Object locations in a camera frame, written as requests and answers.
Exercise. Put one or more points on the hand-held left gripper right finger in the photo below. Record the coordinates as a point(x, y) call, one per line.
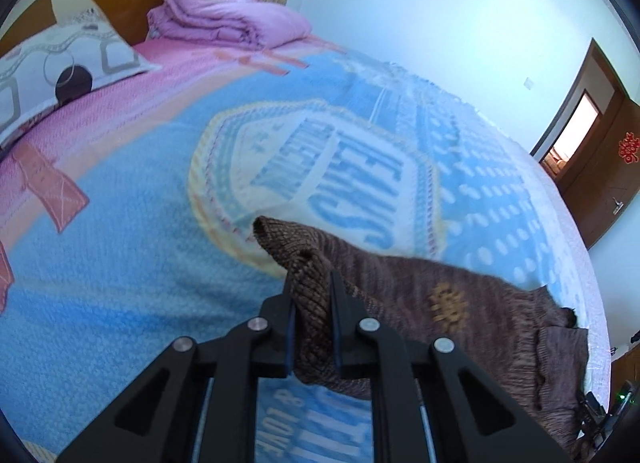
point(336, 333)

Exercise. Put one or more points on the white wall switch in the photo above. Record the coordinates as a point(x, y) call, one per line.
point(527, 83)

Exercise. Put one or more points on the folded pink quilt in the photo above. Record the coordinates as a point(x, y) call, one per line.
point(225, 18)

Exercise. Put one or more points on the brown knitted sweater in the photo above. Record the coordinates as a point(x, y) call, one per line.
point(400, 293)

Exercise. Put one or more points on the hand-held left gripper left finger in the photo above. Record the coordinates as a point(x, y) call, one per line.
point(289, 333)

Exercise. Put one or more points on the brown wooden door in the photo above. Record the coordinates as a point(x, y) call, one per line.
point(605, 168)

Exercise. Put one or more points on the white patterned pillow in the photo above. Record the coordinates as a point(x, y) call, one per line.
point(50, 63)

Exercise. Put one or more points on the red door decoration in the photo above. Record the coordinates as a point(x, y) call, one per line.
point(629, 147)

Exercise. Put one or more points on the brown door frame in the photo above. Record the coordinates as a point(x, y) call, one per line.
point(570, 93)

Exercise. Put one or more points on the blue and pink printed blanket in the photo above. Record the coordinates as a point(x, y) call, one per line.
point(150, 193)

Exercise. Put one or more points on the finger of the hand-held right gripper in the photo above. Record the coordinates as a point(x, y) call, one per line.
point(594, 413)

